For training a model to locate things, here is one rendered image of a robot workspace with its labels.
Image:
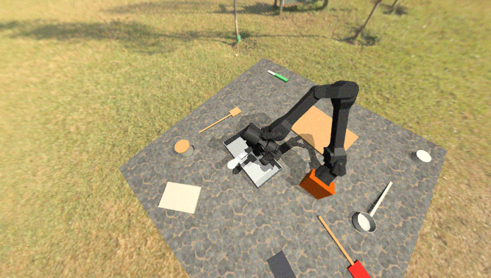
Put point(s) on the red spatula with wooden handle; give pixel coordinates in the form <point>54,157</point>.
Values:
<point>356,269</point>

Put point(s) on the white long-handled pan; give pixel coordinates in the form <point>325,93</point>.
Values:
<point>363,221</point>

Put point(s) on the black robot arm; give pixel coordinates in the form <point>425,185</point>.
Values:
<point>343,94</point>

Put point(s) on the dark grey flat bar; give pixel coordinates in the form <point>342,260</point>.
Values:
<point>280,266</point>

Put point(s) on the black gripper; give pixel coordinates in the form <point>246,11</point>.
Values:
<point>266,159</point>

